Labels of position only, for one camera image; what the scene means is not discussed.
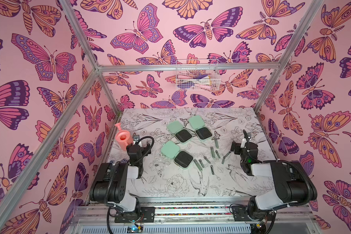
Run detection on white wire wall basket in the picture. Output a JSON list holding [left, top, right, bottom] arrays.
[[175, 58, 221, 92]]

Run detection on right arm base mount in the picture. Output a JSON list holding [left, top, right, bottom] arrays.
[[229, 204, 277, 222]]

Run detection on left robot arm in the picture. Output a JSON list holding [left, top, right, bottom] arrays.
[[89, 136, 155, 215]]

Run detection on back left green case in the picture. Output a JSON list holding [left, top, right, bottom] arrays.
[[166, 121, 193, 144]]

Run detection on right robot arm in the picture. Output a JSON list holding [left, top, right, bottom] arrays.
[[232, 130, 317, 221]]

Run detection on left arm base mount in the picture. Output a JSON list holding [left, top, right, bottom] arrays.
[[115, 207, 155, 223]]

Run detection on back right green case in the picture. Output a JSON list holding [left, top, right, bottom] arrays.
[[188, 115, 213, 141]]

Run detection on green nail clipper case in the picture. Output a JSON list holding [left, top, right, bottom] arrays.
[[160, 141, 194, 169]]

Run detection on nail clipper near back case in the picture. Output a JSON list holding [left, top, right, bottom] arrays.
[[213, 137, 219, 149]]

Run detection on pink watering can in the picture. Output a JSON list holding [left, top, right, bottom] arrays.
[[115, 122, 134, 151]]

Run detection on green circuit board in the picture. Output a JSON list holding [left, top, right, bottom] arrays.
[[127, 225, 143, 234]]

